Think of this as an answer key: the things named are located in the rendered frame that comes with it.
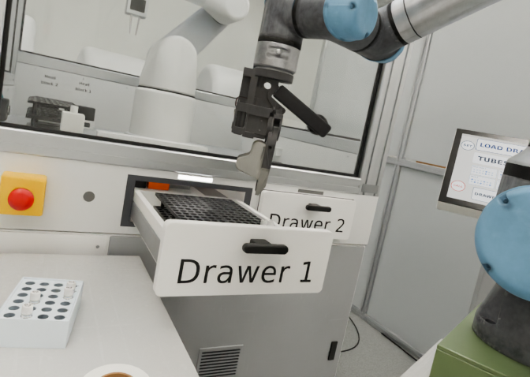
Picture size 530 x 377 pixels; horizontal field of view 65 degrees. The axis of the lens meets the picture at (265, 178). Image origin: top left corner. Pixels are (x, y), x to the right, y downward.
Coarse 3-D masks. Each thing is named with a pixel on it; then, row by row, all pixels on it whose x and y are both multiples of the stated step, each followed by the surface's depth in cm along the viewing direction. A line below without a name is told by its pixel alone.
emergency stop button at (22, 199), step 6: (12, 192) 71; (18, 192) 71; (24, 192) 72; (30, 192) 73; (12, 198) 71; (18, 198) 71; (24, 198) 72; (30, 198) 72; (12, 204) 71; (18, 204) 72; (24, 204) 72; (30, 204) 73; (18, 210) 72; (24, 210) 73
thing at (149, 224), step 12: (144, 192) 90; (168, 192) 93; (132, 204) 87; (144, 204) 78; (156, 204) 92; (240, 204) 98; (132, 216) 86; (144, 216) 77; (156, 216) 71; (264, 216) 88; (144, 228) 75; (156, 228) 69; (144, 240) 74; (156, 240) 67; (156, 252) 66
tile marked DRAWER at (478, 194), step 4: (472, 188) 125; (476, 188) 125; (480, 188) 125; (472, 192) 125; (476, 192) 124; (480, 192) 124; (484, 192) 124; (488, 192) 123; (492, 192) 123; (496, 192) 123; (472, 196) 124; (476, 196) 123; (480, 196) 123; (484, 196) 123; (488, 196) 123; (492, 196) 122; (480, 200) 122; (484, 200) 122; (488, 200) 122
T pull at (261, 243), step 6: (252, 240) 62; (258, 240) 63; (264, 240) 64; (246, 246) 59; (252, 246) 59; (258, 246) 60; (264, 246) 60; (270, 246) 61; (276, 246) 61; (282, 246) 62; (246, 252) 59; (252, 252) 60; (258, 252) 60; (264, 252) 61; (270, 252) 61; (276, 252) 62; (282, 252) 62
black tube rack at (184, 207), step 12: (156, 192) 87; (168, 204) 80; (180, 204) 81; (192, 204) 83; (204, 204) 85; (216, 204) 88; (228, 204) 90; (168, 216) 82; (180, 216) 73; (192, 216) 74; (204, 216) 75; (216, 216) 78; (228, 216) 79; (240, 216) 81; (252, 216) 84
